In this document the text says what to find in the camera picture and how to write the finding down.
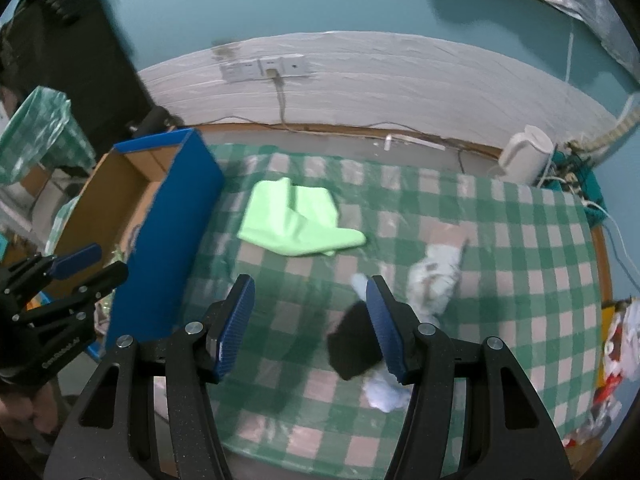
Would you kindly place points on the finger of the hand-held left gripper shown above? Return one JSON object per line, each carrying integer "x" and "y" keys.
{"x": 85, "y": 290}
{"x": 75, "y": 261}

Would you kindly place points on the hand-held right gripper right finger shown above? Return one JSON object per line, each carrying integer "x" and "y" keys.
{"x": 382, "y": 330}

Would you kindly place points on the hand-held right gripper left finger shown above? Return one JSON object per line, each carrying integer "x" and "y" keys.
{"x": 237, "y": 325}

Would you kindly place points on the black cloth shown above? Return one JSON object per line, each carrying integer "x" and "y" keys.
{"x": 350, "y": 342}

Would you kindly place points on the pale blue cloth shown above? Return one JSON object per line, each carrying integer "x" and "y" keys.
{"x": 382, "y": 394}

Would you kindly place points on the white plastic bag bundle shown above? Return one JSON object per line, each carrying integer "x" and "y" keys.
{"x": 435, "y": 275}

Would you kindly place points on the blue cardboard box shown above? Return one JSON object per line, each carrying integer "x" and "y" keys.
{"x": 165, "y": 240}

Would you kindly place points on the light green cloth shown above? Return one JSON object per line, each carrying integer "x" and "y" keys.
{"x": 295, "y": 220}

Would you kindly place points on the green checked plastic bag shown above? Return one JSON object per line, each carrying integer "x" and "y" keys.
{"x": 40, "y": 130}

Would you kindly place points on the green checked tablecloth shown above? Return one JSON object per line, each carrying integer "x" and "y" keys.
{"x": 525, "y": 285}

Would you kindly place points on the white plastic strip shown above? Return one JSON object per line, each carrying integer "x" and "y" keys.
{"x": 410, "y": 141}

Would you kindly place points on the dark cabinet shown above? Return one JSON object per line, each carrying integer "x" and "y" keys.
{"x": 75, "y": 50}

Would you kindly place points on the white electric kettle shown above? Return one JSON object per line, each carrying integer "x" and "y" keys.
{"x": 525, "y": 155}

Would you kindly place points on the red and white plastic bags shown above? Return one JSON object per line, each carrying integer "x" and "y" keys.
{"x": 620, "y": 350}

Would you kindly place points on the white wall outlet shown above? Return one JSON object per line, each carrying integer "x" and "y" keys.
{"x": 240, "y": 71}
{"x": 287, "y": 66}

